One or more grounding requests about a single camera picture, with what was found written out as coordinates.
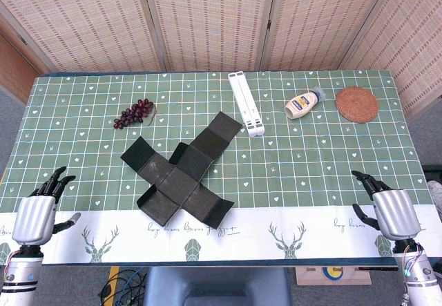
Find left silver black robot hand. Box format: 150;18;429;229
12;166;82;247

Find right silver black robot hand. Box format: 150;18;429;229
351;170;422;242

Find black foldable cardboard box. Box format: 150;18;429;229
120;111;242;230

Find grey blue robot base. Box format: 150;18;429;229
143;267;293;306

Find grey pink shoe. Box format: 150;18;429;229
427;180;442;219

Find green grid deer tablecloth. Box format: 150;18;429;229
0;69;438;267

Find round brown woven coaster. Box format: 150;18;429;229
335;86;379;124

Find dark red grape bunch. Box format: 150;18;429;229
113;98;158;130

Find cream mayonnaise squeeze bottle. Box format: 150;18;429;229
284;86;327;121

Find orange brown wooden door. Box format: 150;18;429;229
0;32;42;104

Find white folding stand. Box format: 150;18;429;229
227;72;266;137

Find woven bamboo folding screen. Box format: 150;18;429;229
0;0;442;122

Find black floor cable bundle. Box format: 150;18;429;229
99;267;148;306

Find blue floor cable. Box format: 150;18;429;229
117;267;146;306

